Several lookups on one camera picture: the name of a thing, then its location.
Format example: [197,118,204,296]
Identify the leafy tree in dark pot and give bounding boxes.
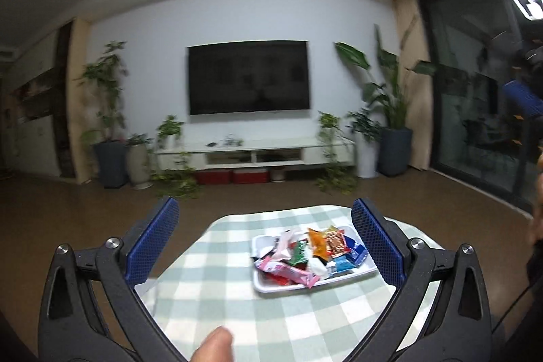
[76,42,130,189]

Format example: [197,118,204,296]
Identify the green snack packet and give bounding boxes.
[291,241,311,265]

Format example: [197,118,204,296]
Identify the person's left hand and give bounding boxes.
[191,326,234,362]

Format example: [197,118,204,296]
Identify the dark blue snack bag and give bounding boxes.
[339,235,368,261]

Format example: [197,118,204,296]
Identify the small red-edged snack packet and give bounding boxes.
[265,230,298,261]

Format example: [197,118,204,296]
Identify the red storage box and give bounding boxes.
[232,169,269,184]
[196,170,232,185]

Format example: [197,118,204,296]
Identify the tangle of cables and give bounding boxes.
[206,136,245,148]

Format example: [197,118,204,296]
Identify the person's right forearm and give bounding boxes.
[530,154,543,245]

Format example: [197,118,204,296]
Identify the light blue snack bag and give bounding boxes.
[333,256,355,274]

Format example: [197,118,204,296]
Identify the broad-leaf plant in dark pot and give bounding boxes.
[335,25,437,177]

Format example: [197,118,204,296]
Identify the white television cabinet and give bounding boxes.
[155,136,355,172]

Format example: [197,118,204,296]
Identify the bushy plant in white pot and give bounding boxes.
[348,110,383,179]

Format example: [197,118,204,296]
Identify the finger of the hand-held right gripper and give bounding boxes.
[501,80,543,117]

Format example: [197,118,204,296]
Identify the beige curtain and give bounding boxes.
[392,0,432,172]

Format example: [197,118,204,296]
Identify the trailing vine plant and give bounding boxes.
[152,115,200,200]
[316,112,359,195]

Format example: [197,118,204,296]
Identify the white plastic tray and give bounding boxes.
[251,224,379,294]

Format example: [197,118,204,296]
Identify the orange snack packet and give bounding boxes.
[307,227,330,259]

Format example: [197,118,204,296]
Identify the white wall cupboards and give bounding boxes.
[0,29,74,177]

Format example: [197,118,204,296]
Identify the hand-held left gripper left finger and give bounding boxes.
[38,196,191,362]

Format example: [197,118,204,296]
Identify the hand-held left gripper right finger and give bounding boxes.
[339,198,493,362]

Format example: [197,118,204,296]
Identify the glass sliding door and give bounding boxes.
[420,0,543,215]

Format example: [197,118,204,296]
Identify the black wall television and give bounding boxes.
[188,41,310,116]

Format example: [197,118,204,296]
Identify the small plant in grey pot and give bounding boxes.
[126,134,154,190]

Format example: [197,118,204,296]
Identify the brown patterned snack packet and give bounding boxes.
[324,230,351,257]

